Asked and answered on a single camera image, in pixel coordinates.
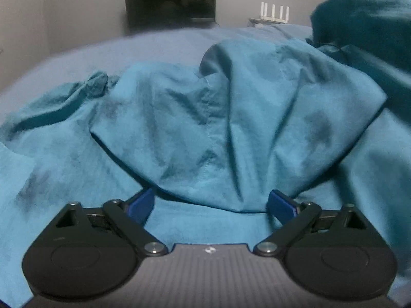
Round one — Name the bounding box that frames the white router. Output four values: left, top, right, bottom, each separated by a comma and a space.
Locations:
257, 2, 291, 23

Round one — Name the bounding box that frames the teal jacket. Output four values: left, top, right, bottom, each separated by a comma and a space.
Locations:
0, 0, 411, 308

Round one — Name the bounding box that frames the black monitor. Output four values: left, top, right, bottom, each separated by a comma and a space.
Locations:
124, 0, 217, 34

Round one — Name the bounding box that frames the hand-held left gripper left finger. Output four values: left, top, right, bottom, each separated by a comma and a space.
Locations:
41, 187, 169, 259

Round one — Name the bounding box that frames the lavender bed sheet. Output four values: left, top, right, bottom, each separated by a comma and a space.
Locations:
0, 26, 245, 126

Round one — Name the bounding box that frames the blue fleece blanket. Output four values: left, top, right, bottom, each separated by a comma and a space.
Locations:
221, 23, 314, 44

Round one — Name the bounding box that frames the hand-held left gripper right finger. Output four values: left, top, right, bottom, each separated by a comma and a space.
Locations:
253, 189, 383, 259

